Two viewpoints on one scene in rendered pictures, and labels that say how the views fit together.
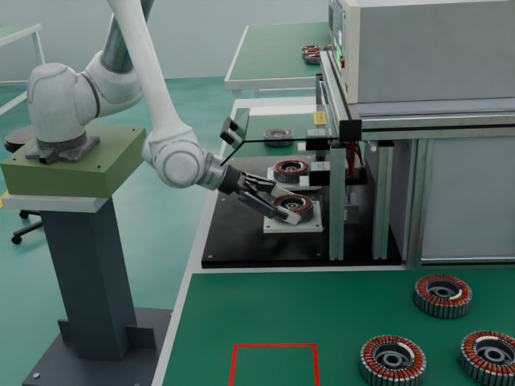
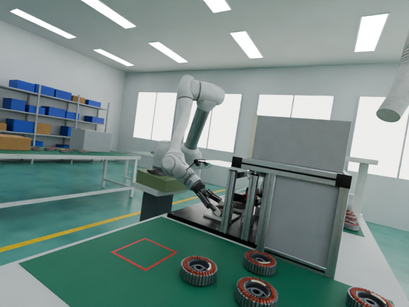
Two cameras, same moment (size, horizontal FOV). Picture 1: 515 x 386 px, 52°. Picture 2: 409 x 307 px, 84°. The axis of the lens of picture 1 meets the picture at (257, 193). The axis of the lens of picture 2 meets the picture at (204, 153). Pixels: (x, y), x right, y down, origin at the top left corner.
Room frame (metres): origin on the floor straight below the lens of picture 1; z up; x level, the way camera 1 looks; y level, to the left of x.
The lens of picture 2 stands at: (0.08, -0.48, 1.16)
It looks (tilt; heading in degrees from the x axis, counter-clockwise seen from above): 3 degrees down; 25
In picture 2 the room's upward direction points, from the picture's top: 8 degrees clockwise
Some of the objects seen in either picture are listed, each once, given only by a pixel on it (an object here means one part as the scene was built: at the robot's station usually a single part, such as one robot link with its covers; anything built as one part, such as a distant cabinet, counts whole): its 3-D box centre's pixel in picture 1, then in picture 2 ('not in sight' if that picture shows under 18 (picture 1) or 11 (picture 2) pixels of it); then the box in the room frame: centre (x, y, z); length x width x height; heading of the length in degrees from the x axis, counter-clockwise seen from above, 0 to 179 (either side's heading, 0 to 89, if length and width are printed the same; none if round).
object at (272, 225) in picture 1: (292, 216); (221, 215); (1.24, -0.09, 0.78); 0.15 x 0.15 x 0.01; 86
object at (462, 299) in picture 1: (442, 294); (259, 262); (0.88, -0.37, 0.77); 0.11 x 0.11 x 0.04
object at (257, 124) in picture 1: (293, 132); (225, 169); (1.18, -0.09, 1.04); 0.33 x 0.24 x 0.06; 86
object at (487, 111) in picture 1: (413, 83); (296, 168); (1.34, -0.42, 1.09); 0.68 x 0.44 x 0.05; 176
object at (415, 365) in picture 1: (391, 362); (198, 269); (0.70, -0.22, 0.77); 0.11 x 0.11 x 0.04
